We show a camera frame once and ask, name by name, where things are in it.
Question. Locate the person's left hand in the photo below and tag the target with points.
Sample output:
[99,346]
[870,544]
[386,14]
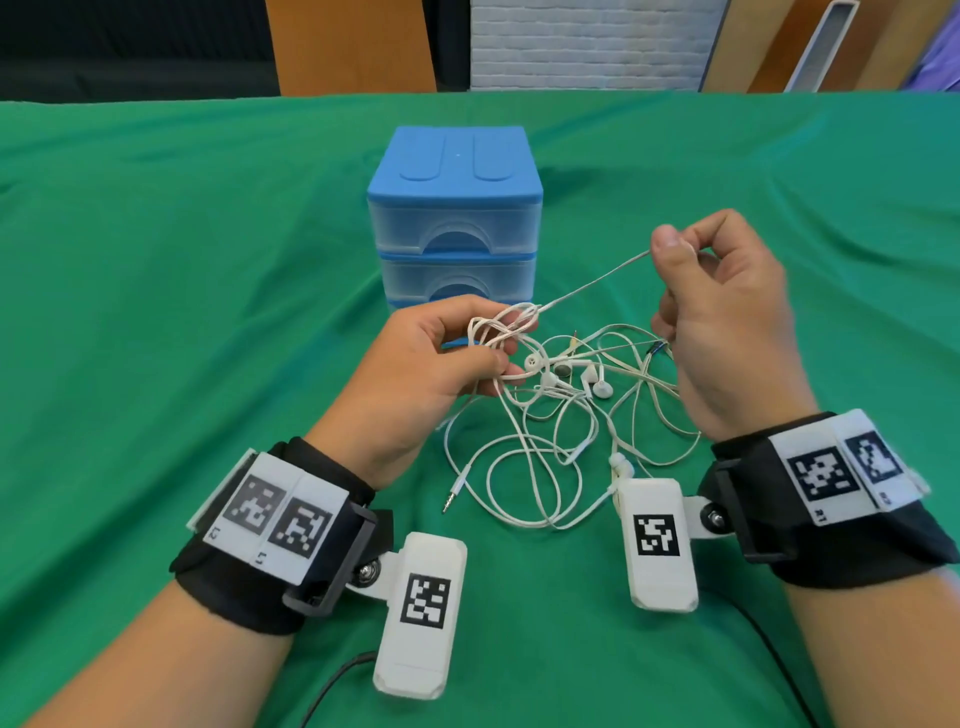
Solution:
[405,382]

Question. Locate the person's right hand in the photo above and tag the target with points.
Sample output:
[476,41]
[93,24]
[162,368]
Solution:
[735,337]

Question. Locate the blue plastic mini drawer unit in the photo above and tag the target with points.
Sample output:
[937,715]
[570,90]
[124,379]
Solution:
[454,157]

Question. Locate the person's left forearm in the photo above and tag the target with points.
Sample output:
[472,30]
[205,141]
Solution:
[165,667]

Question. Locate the person's right forearm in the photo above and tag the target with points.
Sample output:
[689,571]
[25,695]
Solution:
[885,652]

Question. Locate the white right marker tag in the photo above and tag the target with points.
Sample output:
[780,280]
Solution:
[825,472]

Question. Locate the white marker tag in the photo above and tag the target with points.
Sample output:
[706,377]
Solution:
[825,472]
[277,510]

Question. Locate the white left marker tag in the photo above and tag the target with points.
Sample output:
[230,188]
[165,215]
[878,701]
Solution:
[277,510]

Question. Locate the green tablecloth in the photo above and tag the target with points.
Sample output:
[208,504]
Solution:
[150,300]

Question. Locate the tan wooden board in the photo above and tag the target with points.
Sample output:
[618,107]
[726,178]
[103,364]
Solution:
[885,41]
[739,45]

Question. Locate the wide orange wooden panel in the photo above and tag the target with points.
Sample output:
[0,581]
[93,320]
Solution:
[349,45]

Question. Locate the purple cloth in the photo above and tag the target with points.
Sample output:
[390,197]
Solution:
[941,64]

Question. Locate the black sofa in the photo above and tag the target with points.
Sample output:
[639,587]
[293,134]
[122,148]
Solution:
[142,79]

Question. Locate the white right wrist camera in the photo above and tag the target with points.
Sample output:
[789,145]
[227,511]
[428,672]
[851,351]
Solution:
[660,585]

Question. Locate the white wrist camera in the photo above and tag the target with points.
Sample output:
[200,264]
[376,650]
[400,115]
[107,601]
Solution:
[412,667]
[660,585]

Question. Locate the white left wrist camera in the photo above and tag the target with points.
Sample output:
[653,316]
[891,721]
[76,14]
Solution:
[412,667]

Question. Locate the white metal frame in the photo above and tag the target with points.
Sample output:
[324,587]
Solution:
[821,45]

